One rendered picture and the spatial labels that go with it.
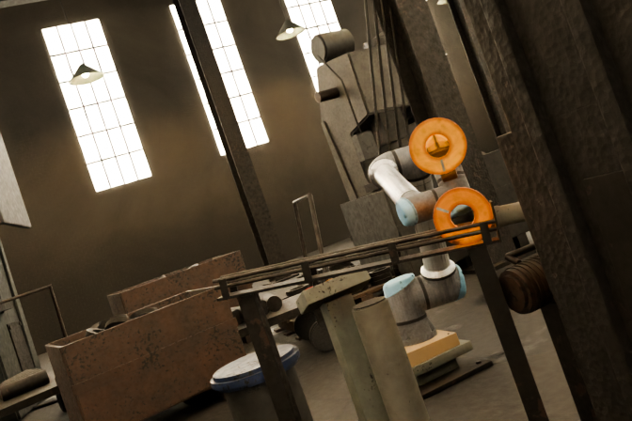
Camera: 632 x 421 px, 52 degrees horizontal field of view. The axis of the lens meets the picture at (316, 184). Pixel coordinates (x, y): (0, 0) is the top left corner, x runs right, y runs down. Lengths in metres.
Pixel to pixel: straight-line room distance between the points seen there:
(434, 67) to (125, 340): 2.97
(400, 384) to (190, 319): 1.87
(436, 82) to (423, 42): 0.32
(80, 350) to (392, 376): 1.95
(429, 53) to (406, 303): 2.68
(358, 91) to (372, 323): 5.44
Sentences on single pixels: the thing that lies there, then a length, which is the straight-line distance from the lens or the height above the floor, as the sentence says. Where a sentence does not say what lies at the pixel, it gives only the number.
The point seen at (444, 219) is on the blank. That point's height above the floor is 0.71.
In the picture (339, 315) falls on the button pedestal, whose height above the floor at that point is 0.50.
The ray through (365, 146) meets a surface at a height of 1.33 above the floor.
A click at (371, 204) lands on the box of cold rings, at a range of 5.14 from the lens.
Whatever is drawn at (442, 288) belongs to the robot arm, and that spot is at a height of 0.36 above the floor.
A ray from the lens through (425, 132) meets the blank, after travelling 1.78.
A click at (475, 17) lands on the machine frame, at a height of 1.14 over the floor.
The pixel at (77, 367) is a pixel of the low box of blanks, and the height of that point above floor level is 0.49.
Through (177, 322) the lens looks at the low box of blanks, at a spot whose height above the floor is 0.52.
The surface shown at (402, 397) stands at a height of 0.23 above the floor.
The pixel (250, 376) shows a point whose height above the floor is 0.42.
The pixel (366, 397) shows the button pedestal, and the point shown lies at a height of 0.22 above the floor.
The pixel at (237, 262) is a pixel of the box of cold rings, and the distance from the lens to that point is 5.41.
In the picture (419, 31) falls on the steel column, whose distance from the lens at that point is 5.09.
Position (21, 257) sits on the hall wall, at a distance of 13.27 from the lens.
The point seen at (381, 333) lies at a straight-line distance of 2.03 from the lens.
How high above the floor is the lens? 0.85
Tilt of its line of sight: 2 degrees up
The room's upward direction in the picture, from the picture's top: 19 degrees counter-clockwise
